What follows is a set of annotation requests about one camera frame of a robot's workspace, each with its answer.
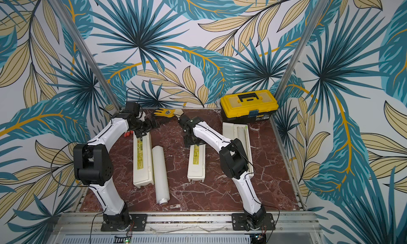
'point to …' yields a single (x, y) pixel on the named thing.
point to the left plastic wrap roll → (161, 188)
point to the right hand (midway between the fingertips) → (196, 143)
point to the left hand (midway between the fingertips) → (153, 130)
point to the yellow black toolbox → (248, 106)
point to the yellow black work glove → (165, 112)
